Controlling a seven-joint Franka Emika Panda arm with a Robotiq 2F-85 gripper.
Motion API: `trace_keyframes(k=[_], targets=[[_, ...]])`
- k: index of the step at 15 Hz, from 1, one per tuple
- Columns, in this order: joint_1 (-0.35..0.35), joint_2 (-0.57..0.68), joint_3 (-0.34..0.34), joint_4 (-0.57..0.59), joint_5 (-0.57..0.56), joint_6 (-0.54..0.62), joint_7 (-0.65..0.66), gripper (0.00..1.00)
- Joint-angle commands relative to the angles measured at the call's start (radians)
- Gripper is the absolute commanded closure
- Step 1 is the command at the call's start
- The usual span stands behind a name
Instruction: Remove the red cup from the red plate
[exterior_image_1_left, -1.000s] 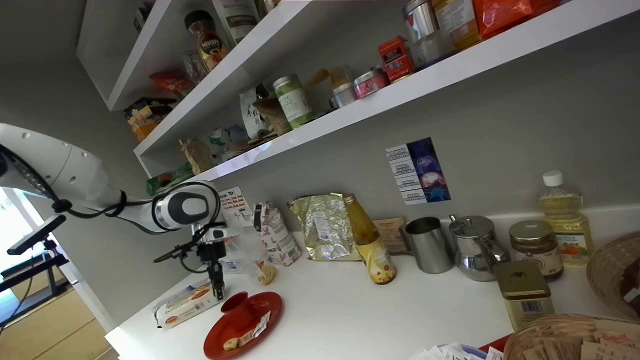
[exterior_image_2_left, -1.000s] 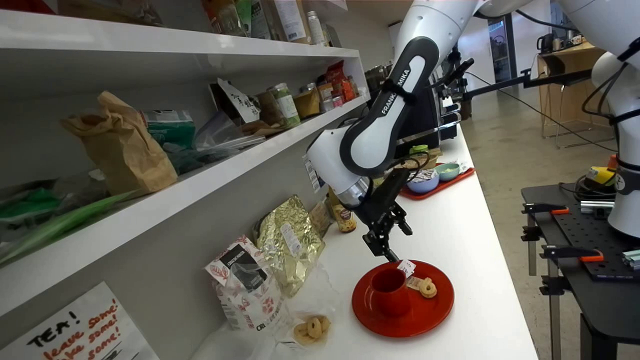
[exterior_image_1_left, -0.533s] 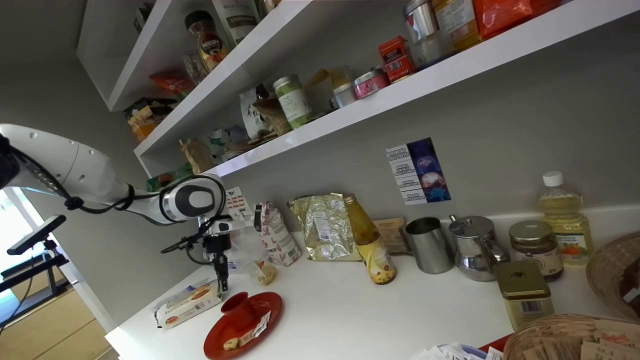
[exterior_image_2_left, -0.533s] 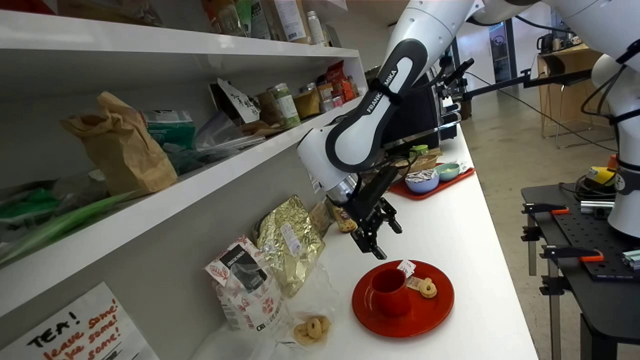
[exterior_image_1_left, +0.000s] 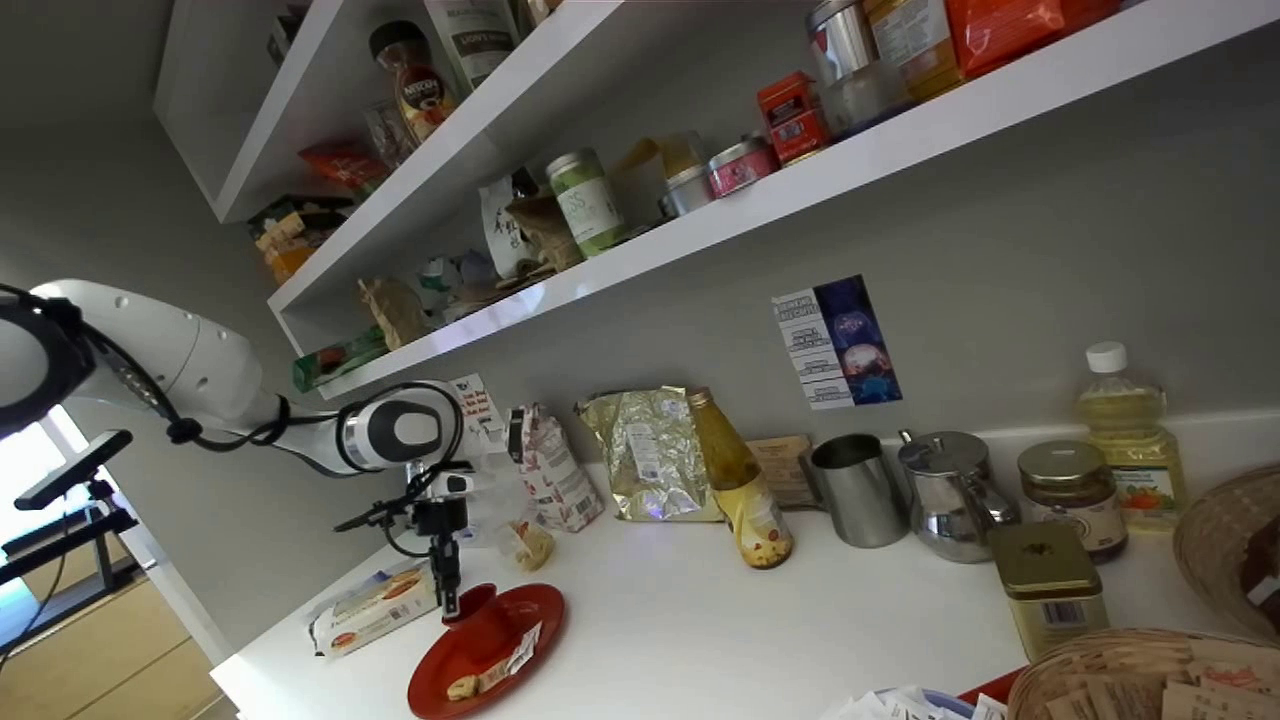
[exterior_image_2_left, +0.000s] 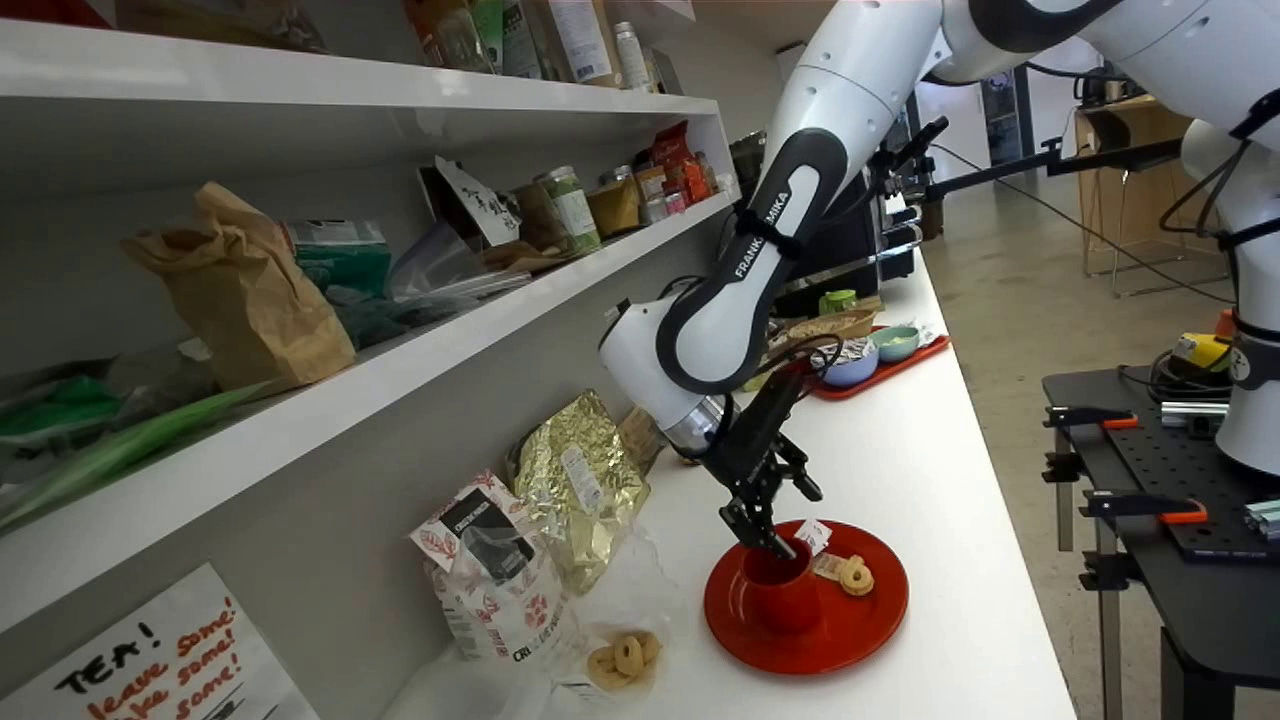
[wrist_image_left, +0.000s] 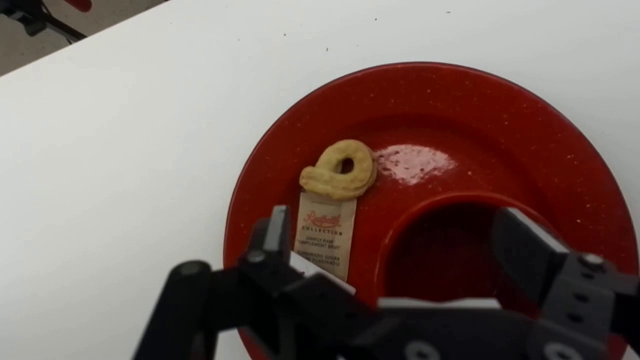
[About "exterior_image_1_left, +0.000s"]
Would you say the coffee jar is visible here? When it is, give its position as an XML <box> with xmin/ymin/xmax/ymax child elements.
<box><xmin>367</xmin><ymin>19</ymin><xmax>462</xmax><ymax>143</ymax></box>

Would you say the yellow juice bottle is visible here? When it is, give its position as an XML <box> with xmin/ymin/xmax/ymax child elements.
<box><xmin>687</xmin><ymin>387</ymin><xmax>795</xmax><ymax>570</ymax></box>

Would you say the cooking oil bottle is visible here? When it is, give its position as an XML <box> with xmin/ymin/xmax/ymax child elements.
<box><xmin>1076</xmin><ymin>341</ymin><xmax>1190</xmax><ymax>532</ymax></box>

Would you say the silver tin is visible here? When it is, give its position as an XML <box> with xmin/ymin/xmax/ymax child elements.
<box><xmin>659</xmin><ymin>164</ymin><xmax>717</xmax><ymax>219</ymax></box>

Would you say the white wall shelf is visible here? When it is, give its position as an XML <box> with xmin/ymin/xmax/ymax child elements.
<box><xmin>153</xmin><ymin>0</ymin><xmax>1280</xmax><ymax>402</ymax></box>

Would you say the steel teapot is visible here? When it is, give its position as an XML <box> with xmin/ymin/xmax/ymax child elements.
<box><xmin>896</xmin><ymin>429</ymin><xmax>1022</xmax><ymax>564</ymax></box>

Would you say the clear glass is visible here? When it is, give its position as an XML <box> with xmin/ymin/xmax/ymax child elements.
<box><xmin>361</xmin><ymin>99</ymin><xmax>417</xmax><ymax>168</ymax></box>

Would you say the clear bag of snacks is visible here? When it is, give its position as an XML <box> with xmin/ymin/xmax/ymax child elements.
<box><xmin>496</xmin><ymin>519</ymin><xmax>557</xmax><ymax>574</ymax></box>

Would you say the red and white patterned bag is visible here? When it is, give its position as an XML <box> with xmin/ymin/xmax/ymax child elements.
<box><xmin>508</xmin><ymin>402</ymin><xmax>607</xmax><ymax>534</ymax></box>

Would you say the green packet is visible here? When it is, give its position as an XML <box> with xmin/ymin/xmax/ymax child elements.
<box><xmin>291</xmin><ymin>324</ymin><xmax>392</xmax><ymax>394</ymax></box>

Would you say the green canister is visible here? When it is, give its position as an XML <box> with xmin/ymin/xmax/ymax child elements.
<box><xmin>544</xmin><ymin>147</ymin><xmax>629</xmax><ymax>260</ymax></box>

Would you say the white wall note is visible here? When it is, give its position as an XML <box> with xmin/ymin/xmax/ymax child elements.
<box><xmin>447</xmin><ymin>372</ymin><xmax>507</xmax><ymax>447</ymax></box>

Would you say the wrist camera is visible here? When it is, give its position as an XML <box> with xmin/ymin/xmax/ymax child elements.
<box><xmin>334</xmin><ymin>497</ymin><xmax>421</xmax><ymax>533</ymax></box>

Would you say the white pouch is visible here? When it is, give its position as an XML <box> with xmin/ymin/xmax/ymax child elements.
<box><xmin>424</xmin><ymin>0</ymin><xmax>522</xmax><ymax>92</ymax></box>

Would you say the gold foil bag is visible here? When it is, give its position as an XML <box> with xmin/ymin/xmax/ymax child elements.
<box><xmin>576</xmin><ymin>386</ymin><xmax>724</xmax><ymax>524</ymax></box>

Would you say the wicker basket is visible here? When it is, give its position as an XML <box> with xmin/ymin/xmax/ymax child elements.
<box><xmin>1006</xmin><ymin>627</ymin><xmax>1280</xmax><ymax>720</ymax></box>
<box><xmin>1171</xmin><ymin>464</ymin><xmax>1280</xmax><ymax>643</ymax></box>

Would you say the gold tin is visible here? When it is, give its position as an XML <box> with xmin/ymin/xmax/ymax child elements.
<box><xmin>987</xmin><ymin>521</ymin><xmax>1112</xmax><ymax>662</ymax></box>

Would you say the red plate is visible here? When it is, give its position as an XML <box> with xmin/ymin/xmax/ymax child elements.
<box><xmin>407</xmin><ymin>583</ymin><xmax>567</xmax><ymax>720</ymax></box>

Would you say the cracker box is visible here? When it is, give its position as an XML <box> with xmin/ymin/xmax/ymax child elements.
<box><xmin>308</xmin><ymin>559</ymin><xmax>442</xmax><ymax>658</ymax></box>

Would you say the camera on mount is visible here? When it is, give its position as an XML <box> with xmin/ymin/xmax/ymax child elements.
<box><xmin>0</xmin><ymin>429</ymin><xmax>142</xmax><ymax>641</ymax></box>

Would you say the glass jar with gold lid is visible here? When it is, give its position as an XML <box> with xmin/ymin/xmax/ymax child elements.
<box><xmin>1017</xmin><ymin>439</ymin><xmax>1130</xmax><ymax>562</ymax></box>

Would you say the brown paper packet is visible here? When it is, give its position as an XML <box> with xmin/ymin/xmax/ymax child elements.
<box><xmin>745</xmin><ymin>434</ymin><xmax>823</xmax><ymax>512</ymax></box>

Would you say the steel can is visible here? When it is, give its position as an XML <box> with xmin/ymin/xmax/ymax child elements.
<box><xmin>805</xmin><ymin>0</ymin><xmax>912</xmax><ymax>137</ymax></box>

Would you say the wooden cabinet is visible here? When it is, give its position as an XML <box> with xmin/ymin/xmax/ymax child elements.
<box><xmin>0</xmin><ymin>574</ymin><xmax>227</xmax><ymax>720</ymax></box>

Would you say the yellow box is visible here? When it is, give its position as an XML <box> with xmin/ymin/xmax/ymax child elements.
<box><xmin>864</xmin><ymin>0</ymin><xmax>967</xmax><ymax>102</ymax></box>

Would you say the white sachet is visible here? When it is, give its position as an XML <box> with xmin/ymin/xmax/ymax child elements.
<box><xmin>503</xmin><ymin>621</ymin><xmax>544</xmax><ymax>675</ymax></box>

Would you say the orange packet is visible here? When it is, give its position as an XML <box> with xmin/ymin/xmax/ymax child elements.
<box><xmin>944</xmin><ymin>0</ymin><xmax>1067</xmax><ymax>80</ymax></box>

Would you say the red container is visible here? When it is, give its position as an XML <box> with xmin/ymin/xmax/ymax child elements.
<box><xmin>958</xmin><ymin>667</ymin><xmax>1027</xmax><ymax>707</ymax></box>

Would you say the steel cup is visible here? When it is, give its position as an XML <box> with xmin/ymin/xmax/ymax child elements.
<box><xmin>807</xmin><ymin>432</ymin><xmax>912</xmax><ymax>550</ymax></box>

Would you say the colourful box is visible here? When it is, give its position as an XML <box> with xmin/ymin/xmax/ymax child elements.
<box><xmin>247</xmin><ymin>194</ymin><xmax>357</xmax><ymax>287</ymax></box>

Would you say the stack of red boxes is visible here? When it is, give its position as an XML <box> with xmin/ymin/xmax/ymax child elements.
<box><xmin>756</xmin><ymin>69</ymin><xmax>832</xmax><ymax>167</ymax></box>

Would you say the white paper bag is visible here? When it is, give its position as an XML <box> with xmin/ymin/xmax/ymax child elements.
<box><xmin>477</xmin><ymin>174</ymin><xmax>542</xmax><ymax>282</ymax></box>

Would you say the blue and white wall poster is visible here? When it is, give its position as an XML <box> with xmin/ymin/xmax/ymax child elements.
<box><xmin>771</xmin><ymin>274</ymin><xmax>904</xmax><ymax>412</ymax></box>

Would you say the brown paper bag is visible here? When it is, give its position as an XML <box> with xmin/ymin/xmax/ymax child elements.
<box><xmin>505</xmin><ymin>190</ymin><xmax>587</xmax><ymax>274</ymax></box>

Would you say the crumpled brown bag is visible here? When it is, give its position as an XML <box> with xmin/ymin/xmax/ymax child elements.
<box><xmin>357</xmin><ymin>276</ymin><xmax>432</xmax><ymax>352</ymax></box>

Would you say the pink tin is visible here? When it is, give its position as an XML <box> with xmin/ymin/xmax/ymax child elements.
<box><xmin>706</xmin><ymin>134</ymin><xmax>780</xmax><ymax>199</ymax></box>

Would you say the heap of white sachets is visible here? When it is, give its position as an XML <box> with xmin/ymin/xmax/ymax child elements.
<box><xmin>820</xmin><ymin>684</ymin><xmax>1011</xmax><ymax>720</ymax></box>

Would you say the heap of brown sachets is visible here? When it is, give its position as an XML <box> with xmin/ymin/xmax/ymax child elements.
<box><xmin>1040</xmin><ymin>640</ymin><xmax>1280</xmax><ymax>720</ymax></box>

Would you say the red snack packet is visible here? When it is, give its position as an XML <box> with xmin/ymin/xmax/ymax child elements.
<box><xmin>298</xmin><ymin>139</ymin><xmax>392</xmax><ymax>197</ymax></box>

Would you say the yellow plastic container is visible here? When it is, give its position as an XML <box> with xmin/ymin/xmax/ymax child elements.
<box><xmin>611</xmin><ymin>131</ymin><xmax>707</xmax><ymax>232</ymax></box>

